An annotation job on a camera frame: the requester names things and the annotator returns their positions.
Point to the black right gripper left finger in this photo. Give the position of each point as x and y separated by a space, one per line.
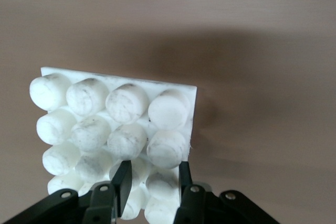
123 182

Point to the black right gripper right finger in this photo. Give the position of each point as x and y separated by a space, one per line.
193 203

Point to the white studded base plate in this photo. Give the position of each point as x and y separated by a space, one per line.
110 124

